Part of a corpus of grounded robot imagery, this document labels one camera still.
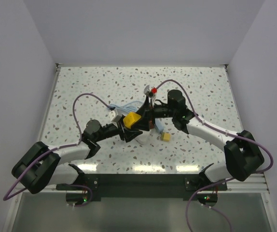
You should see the small yellow plug adapter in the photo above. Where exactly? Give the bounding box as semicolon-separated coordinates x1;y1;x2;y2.
160;132;171;142

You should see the red square plug adapter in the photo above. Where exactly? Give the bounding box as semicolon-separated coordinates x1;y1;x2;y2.
149;122;154;129

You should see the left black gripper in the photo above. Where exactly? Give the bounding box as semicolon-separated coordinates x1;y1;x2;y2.
95;114;142;142

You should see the aluminium table frame rail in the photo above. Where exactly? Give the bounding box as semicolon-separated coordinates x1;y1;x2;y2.
227;174;269;193

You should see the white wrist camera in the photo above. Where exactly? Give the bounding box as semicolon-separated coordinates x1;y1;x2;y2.
144;85;157;103
109;108;124;123

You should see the light blue coiled cord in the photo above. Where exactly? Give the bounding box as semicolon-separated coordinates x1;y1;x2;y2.
106;101;145;114

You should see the light blue power strip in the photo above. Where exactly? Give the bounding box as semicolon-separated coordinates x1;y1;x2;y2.
154;120;164;134

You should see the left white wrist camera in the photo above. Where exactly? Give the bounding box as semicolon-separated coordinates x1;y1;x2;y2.
109;108;124;123

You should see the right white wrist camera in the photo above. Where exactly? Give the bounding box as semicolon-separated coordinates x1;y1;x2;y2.
144;85;157;103

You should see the yellow cube socket adapter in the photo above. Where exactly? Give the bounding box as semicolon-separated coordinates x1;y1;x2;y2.
127;112;141;126

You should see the white triangular power strip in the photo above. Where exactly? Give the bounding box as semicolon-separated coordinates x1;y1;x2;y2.
136;133;150;145

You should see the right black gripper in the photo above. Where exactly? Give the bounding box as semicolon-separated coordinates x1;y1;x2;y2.
132;96;176;131

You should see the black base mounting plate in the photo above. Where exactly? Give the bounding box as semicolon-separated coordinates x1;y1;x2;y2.
55;173;228;203

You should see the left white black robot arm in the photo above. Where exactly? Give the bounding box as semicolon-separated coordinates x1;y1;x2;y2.
12;112;150;194

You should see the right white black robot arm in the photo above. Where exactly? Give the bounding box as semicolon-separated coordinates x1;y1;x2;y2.
131;88;264;190

